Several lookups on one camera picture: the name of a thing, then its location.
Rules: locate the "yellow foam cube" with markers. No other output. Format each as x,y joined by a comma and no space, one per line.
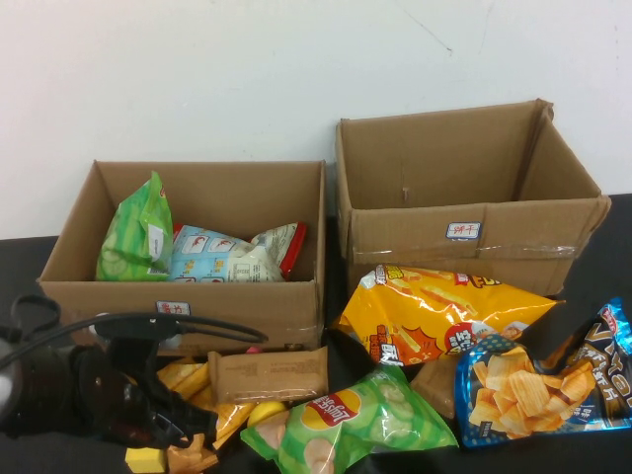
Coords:
145,460

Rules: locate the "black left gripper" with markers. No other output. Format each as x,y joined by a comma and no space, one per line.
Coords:
133,390

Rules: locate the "tall taped cardboard box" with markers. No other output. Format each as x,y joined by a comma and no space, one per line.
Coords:
405,237

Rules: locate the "orange yellow fries snack bag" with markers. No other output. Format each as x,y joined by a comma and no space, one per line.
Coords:
419,316

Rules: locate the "small pink toy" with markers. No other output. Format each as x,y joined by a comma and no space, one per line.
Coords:
252,350

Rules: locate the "yellow toy lemon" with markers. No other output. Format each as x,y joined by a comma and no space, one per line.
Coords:
266,412

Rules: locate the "brown wrapped biscuit packet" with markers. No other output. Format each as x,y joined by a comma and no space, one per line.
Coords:
266,375

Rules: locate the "blue ridged chip bag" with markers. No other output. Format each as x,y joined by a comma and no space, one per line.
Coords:
518,395

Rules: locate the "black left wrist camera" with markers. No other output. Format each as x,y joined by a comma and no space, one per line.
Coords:
133,326

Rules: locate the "wide low cardboard box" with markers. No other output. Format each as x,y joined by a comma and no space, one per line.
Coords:
276,311

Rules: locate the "small brown snack packet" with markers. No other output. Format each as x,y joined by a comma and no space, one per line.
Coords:
434,390

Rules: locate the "crumpled golden yellow snack bag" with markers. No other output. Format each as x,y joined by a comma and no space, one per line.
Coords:
232,415

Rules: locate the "red white blue snack bag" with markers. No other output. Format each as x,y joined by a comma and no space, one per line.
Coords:
227,259

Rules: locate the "green Lay's chip bag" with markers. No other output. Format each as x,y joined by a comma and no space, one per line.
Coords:
355,424
133,237

